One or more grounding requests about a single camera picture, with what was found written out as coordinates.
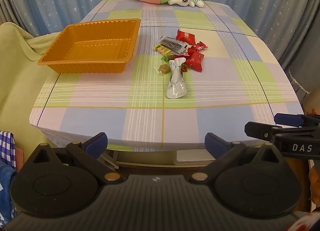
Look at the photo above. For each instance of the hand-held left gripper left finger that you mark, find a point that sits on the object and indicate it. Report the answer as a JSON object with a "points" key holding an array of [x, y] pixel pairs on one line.
{"points": [[96, 142]]}

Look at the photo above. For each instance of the brown wrapped candy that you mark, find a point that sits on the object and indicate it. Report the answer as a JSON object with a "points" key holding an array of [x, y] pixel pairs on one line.
{"points": [[164, 68]]}

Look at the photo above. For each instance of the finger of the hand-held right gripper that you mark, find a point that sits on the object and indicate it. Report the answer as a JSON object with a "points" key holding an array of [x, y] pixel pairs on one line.
{"points": [[287, 119], [260, 129]]}

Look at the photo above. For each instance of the grey lace-trimmed cover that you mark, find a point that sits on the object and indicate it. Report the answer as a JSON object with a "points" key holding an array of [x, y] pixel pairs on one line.
{"points": [[307, 81]]}

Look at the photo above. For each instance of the dark red glossy candy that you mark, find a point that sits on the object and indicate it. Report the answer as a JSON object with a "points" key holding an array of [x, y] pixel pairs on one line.
{"points": [[200, 46]]}

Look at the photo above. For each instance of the wooden table frame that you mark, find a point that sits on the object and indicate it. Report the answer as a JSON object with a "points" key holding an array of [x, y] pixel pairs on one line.
{"points": [[150, 164]]}

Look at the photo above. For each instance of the blue white checked cloth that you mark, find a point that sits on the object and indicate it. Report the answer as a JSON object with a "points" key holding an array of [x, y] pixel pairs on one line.
{"points": [[6, 146]]}

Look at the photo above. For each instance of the light green sofa cover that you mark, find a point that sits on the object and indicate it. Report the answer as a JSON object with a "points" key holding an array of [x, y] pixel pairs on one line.
{"points": [[15, 83]]}

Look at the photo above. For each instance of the red patterned clothing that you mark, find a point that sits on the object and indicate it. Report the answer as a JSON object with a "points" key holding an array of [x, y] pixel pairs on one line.
{"points": [[305, 224]]}

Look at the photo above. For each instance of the orange plastic tray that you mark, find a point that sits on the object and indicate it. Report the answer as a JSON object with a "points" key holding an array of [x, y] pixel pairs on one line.
{"points": [[75, 67]]}

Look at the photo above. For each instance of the small red candy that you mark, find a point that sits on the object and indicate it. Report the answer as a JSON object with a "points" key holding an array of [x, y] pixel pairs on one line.
{"points": [[191, 51]]}

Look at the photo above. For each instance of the red triangular snack packet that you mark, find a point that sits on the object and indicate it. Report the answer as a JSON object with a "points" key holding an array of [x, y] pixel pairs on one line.
{"points": [[195, 61]]}

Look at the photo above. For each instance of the black clear snack packet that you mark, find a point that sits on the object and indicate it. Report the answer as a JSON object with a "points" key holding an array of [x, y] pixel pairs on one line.
{"points": [[172, 45]]}

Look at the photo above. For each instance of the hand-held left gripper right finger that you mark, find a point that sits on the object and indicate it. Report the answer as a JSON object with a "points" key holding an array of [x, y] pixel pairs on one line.
{"points": [[214, 143]]}

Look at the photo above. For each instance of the green yellow candy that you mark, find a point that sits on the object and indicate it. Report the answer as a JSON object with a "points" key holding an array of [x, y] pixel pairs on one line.
{"points": [[163, 49]]}

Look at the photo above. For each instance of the red pillow snack packet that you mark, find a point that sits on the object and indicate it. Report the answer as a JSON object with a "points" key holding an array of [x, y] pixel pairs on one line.
{"points": [[185, 36]]}

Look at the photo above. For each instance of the silver snack pouch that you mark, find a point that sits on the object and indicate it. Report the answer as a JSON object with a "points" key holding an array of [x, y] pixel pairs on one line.
{"points": [[176, 81]]}

